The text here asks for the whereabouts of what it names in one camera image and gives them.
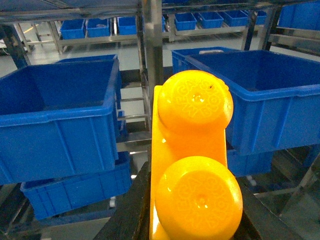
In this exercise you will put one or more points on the yellow toy building block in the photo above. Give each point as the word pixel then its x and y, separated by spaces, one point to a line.
pixel 193 194

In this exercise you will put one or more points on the blue bin left lower shelf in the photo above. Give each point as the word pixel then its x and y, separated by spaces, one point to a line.
pixel 55 196

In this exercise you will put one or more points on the steel rack upright post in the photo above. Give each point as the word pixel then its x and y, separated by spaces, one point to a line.
pixel 153 41

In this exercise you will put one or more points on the blue bin left upper shelf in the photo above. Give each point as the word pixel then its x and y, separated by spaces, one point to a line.
pixel 58 120

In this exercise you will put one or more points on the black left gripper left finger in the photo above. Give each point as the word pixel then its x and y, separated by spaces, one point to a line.
pixel 131 219

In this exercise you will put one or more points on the blue bin shelf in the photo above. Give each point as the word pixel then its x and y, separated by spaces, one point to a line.
pixel 58 120
pixel 55 196
pixel 276 98

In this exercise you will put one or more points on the blue bin right upper shelf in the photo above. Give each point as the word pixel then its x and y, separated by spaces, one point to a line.
pixel 276 98

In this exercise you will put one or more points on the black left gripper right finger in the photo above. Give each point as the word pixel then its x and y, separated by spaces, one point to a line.
pixel 258 223

